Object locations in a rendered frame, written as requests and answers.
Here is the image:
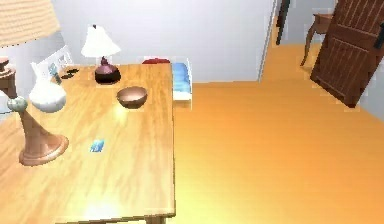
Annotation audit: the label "white slatted chair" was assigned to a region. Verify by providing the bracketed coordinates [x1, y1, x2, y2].
[35, 45, 74, 75]

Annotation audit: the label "brown bowl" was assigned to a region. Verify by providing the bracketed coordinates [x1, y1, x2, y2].
[116, 86, 149, 110]

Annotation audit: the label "red cushion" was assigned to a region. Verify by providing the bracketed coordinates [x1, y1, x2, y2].
[142, 57, 171, 65]

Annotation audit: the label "light wooden table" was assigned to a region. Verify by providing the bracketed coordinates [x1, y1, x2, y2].
[0, 62, 177, 224]

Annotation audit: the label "small blue card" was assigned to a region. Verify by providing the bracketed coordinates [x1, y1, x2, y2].
[89, 139, 106, 154]

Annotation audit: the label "maroon lamp with white shade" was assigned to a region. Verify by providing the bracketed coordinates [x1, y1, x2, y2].
[80, 23, 122, 85]

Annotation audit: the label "black sunglasses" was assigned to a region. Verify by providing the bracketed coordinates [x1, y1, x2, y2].
[60, 67, 80, 80]

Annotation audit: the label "white round vase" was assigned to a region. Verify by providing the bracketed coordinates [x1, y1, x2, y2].
[28, 61, 67, 114]

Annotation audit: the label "brown wooden side table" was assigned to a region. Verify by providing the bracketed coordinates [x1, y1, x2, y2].
[300, 13, 334, 67]

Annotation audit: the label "dark brown wooden door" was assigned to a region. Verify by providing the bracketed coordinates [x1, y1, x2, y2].
[309, 0, 384, 109]

